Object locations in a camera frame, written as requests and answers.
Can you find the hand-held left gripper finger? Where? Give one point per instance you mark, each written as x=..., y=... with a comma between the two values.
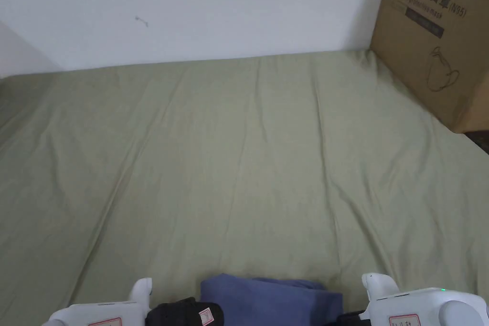
x=211, y=316

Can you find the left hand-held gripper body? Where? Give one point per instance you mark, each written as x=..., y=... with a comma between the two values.
x=103, y=314

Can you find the blue garment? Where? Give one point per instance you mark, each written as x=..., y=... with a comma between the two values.
x=267, y=301

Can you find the brown cardboard carton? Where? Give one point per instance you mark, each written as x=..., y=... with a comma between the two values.
x=428, y=55

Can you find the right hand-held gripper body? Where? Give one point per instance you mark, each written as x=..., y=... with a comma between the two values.
x=428, y=309

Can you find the bed with pale green sheet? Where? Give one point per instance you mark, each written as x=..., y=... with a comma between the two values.
x=229, y=158

